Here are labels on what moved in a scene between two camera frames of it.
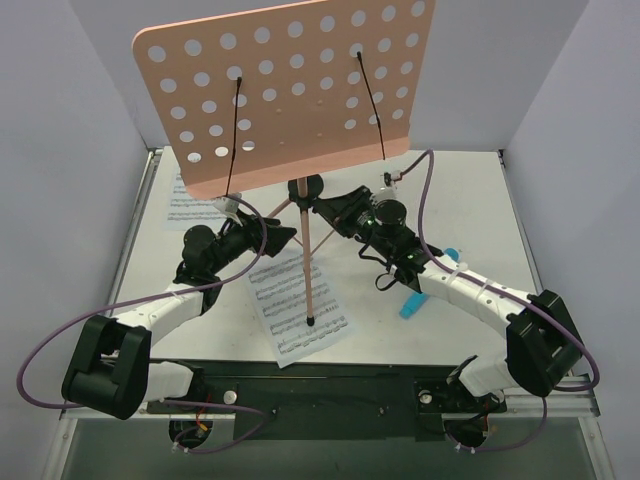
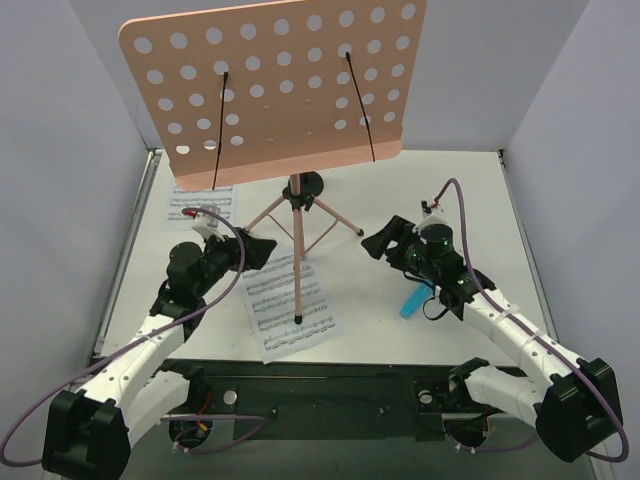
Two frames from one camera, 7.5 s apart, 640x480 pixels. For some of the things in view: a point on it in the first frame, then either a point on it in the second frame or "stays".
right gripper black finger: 341,210 → 391,240
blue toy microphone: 419,299 stays
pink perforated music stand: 251,98 stays
